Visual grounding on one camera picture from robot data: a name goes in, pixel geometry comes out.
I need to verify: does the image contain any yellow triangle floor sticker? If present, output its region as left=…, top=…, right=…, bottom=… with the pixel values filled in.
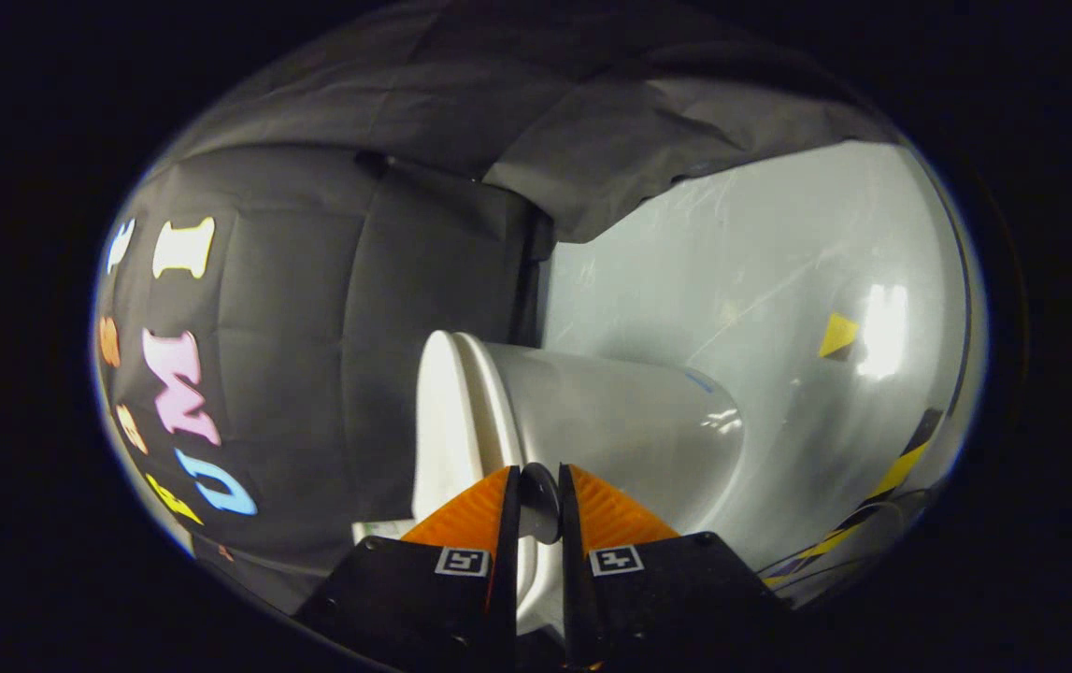
left=819, top=312, right=862, bottom=360

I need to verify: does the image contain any white toilet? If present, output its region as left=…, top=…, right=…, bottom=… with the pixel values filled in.
left=457, top=335, right=748, bottom=564

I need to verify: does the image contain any yellow black floor tape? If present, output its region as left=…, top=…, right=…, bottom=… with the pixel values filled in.
left=765, top=408, right=945, bottom=588

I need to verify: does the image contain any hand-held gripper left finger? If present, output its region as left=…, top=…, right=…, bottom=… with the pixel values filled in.
left=297, top=465, right=523, bottom=673

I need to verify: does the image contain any white toilet lid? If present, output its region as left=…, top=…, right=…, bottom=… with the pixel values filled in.
left=412, top=330, right=563, bottom=638

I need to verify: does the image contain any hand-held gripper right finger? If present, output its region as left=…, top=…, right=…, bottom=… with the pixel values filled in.
left=558, top=463, right=790, bottom=670

